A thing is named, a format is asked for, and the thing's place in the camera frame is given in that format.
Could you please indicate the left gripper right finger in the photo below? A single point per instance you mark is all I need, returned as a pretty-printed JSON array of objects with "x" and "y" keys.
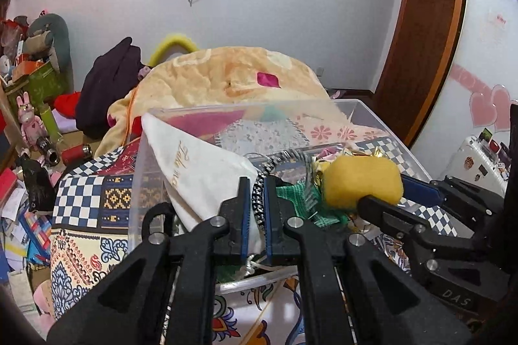
[{"x": 351, "y": 293}]

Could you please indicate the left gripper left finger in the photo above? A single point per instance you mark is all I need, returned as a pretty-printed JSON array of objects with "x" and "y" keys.
[{"x": 163, "y": 291}]

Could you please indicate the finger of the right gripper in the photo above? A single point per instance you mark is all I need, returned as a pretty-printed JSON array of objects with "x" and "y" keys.
[
  {"x": 420, "y": 242},
  {"x": 468, "y": 203}
]

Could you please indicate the yellow sponge block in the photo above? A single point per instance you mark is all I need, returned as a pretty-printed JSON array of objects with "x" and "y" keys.
[{"x": 343, "y": 188}]

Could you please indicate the green knitted cloth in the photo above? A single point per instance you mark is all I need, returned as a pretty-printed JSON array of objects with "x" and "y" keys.
[{"x": 319, "y": 214}]

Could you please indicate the white embroidered cloth bag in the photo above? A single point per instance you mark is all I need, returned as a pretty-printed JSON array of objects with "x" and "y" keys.
[{"x": 198, "y": 176}]

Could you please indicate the clear plastic storage box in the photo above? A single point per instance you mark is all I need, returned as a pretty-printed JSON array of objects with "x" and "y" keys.
[{"x": 280, "y": 139}]

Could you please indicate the floral patterned scrunchie cloth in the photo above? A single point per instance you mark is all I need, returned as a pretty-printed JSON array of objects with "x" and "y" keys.
[{"x": 353, "y": 159}]

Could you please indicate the patterned patchwork tablecloth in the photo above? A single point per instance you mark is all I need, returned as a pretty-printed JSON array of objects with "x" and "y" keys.
[{"x": 297, "y": 334}]

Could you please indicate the black plastic bag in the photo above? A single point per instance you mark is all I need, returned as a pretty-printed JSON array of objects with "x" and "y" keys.
[{"x": 41, "y": 193}]

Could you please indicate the red cylinder bottle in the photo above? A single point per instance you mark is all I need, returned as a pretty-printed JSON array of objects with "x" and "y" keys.
[{"x": 76, "y": 154}]

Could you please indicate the green bottle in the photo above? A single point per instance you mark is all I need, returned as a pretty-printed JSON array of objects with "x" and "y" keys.
[{"x": 49, "y": 122}]

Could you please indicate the pink rabbit figurine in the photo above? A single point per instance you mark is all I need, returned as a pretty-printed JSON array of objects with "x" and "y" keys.
[{"x": 31, "y": 125}]

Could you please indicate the red cloth on floor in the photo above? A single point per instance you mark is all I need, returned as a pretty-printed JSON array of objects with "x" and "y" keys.
[{"x": 66, "y": 104}]

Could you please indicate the beige floral blanket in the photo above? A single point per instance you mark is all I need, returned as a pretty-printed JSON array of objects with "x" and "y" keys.
[{"x": 212, "y": 77}]

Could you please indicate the dark purple jacket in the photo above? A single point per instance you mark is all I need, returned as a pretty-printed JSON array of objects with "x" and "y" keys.
[{"x": 112, "y": 76}]

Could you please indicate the green cardboard box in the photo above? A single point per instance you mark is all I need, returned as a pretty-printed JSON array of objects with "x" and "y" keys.
[{"x": 43, "y": 85}]

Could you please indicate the yellow fuzzy hoop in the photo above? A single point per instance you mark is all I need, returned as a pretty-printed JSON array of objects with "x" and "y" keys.
[{"x": 170, "y": 42}]

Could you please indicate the grey plush toy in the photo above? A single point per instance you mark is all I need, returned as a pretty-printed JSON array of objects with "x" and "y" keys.
[{"x": 48, "y": 36}]

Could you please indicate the wooden door frame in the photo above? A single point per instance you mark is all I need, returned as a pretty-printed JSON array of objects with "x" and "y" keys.
[{"x": 419, "y": 59}]

